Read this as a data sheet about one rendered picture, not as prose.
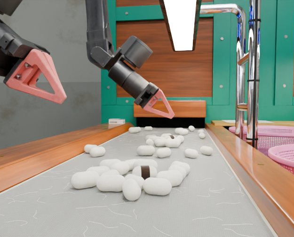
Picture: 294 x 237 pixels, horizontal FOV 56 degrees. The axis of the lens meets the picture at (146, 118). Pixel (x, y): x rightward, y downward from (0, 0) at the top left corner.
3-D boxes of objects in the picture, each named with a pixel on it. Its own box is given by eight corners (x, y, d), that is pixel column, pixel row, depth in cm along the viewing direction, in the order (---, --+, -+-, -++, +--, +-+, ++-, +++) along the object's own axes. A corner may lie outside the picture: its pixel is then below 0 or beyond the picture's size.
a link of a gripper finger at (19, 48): (83, 84, 42) (40, 45, 43) (62, 79, 35) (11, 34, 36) (57, 117, 43) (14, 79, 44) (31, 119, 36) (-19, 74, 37)
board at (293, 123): (214, 126, 101) (214, 122, 101) (210, 122, 116) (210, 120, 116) (310, 127, 96) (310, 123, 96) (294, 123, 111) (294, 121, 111)
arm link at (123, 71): (107, 75, 77) (102, 72, 71) (123, 56, 76) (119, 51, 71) (126, 91, 76) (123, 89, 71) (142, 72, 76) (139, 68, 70)
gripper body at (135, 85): (159, 88, 78) (139, 72, 78) (155, 86, 67) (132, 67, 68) (144, 106, 78) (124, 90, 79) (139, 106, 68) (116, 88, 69)
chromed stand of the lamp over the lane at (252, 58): (173, 179, 62) (174, -22, 60) (176, 161, 82) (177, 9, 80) (260, 183, 60) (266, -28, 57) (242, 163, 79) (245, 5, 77)
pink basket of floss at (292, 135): (292, 175, 67) (294, 136, 66) (210, 157, 89) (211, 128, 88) (340, 161, 82) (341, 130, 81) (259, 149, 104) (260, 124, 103)
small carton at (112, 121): (108, 123, 111) (108, 119, 111) (111, 123, 114) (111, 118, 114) (123, 124, 110) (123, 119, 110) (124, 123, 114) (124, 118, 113)
